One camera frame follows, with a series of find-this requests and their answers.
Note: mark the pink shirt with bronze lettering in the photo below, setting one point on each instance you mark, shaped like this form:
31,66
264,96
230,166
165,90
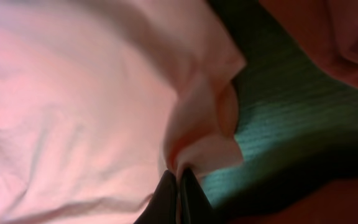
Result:
99,98

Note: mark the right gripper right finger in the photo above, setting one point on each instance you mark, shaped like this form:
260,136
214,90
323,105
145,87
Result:
195,206

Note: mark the red shirt with navy lettering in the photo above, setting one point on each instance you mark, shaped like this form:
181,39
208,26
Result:
298,119

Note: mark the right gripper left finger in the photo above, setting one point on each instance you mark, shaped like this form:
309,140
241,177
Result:
162,208

